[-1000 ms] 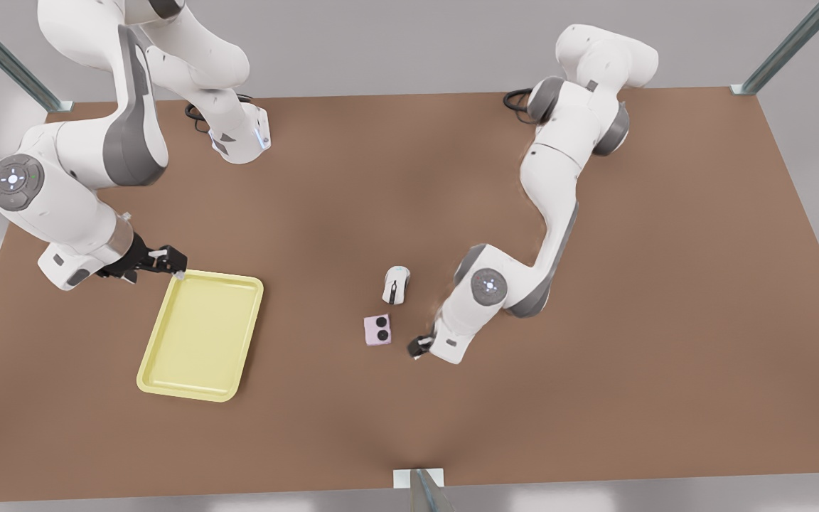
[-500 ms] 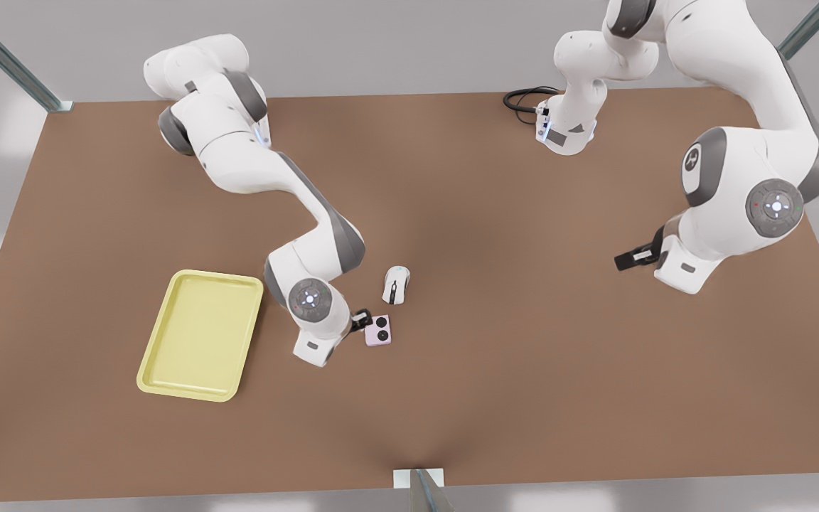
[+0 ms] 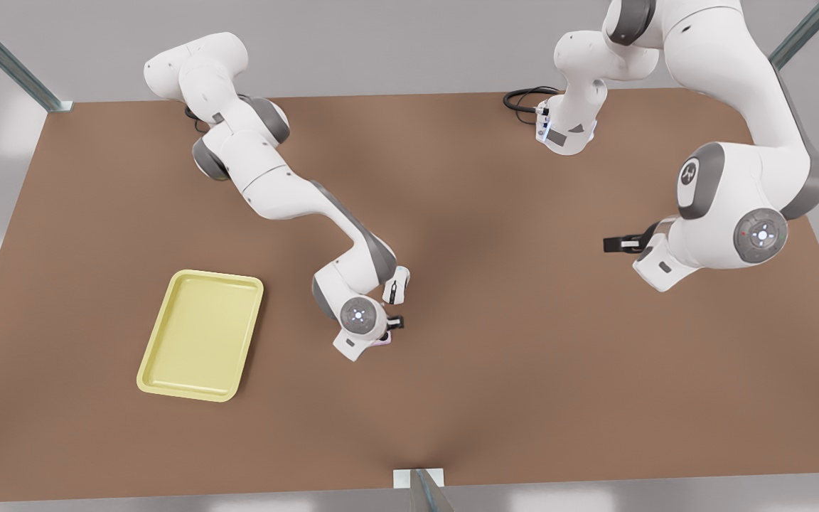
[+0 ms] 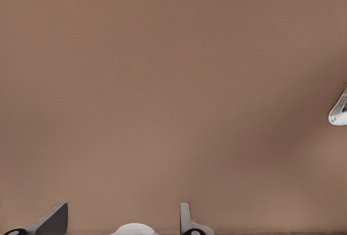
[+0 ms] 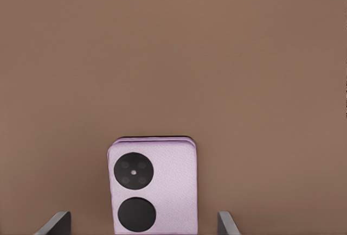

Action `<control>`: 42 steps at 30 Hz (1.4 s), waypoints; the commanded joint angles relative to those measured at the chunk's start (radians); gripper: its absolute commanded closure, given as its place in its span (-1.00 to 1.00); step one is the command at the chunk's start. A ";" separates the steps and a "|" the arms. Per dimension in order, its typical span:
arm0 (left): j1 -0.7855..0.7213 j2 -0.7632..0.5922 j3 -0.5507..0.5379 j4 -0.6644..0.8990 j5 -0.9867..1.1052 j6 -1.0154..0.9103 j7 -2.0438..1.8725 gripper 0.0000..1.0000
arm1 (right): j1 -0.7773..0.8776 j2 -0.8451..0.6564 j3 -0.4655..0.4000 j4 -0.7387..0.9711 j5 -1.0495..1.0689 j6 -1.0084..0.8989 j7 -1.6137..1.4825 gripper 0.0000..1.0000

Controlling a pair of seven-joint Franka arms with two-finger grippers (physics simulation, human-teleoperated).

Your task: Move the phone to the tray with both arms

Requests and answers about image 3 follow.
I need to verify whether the yellow rectangular tray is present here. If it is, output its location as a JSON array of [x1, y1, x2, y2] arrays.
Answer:
[[136, 269, 265, 403]]

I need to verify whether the silver frame post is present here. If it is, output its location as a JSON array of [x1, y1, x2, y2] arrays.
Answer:
[[769, 0, 819, 70], [0, 0, 74, 114], [392, 467, 454, 512]]

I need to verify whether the black cable loop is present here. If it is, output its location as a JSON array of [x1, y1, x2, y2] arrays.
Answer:
[[503, 86, 561, 127], [183, 105, 213, 134]]

